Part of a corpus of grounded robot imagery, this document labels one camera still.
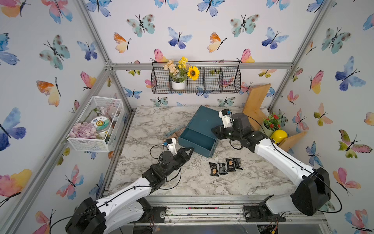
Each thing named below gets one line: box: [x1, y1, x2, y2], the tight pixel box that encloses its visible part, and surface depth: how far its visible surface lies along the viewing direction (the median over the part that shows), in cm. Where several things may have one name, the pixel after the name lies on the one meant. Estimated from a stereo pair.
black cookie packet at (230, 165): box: [225, 157, 237, 172], surface depth 91 cm
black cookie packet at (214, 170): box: [208, 161, 220, 177], surface depth 90 cm
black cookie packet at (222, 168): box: [217, 162, 228, 175], surface depth 90 cm
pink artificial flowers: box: [69, 121, 98, 139], surface depth 61 cm
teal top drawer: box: [178, 127, 219, 158], surface depth 79 cm
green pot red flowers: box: [262, 112, 281, 138], surface depth 88 cm
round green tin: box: [91, 116, 112, 133], surface depth 67 cm
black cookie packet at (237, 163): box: [232, 157, 244, 171], surface depth 92 cm
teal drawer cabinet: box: [178, 105, 223, 152], surface depth 82 cm
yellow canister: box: [271, 129, 288, 145], surface depth 86 cm
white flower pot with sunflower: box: [163, 56, 201, 90], surface depth 86 cm
